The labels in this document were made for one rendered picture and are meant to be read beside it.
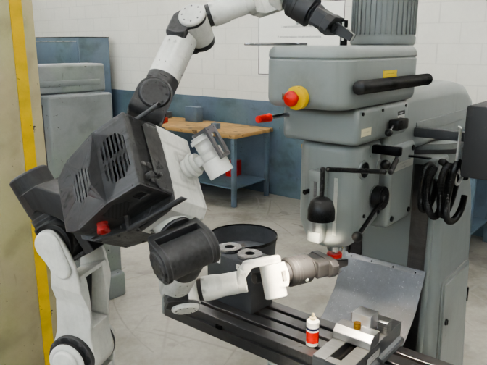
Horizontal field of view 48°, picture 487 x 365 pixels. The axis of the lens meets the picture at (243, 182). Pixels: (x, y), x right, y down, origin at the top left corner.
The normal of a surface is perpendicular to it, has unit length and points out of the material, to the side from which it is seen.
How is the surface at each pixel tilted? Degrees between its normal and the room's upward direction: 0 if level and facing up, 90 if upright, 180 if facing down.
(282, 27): 90
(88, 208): 74
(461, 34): 90
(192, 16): 52
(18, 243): 90
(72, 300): 114
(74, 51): 90
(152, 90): 62
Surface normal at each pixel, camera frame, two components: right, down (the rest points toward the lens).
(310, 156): -0.70, 0.18
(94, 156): -0.71, -0.11
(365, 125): 0.78, 0.15
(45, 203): -0.30, 0.23
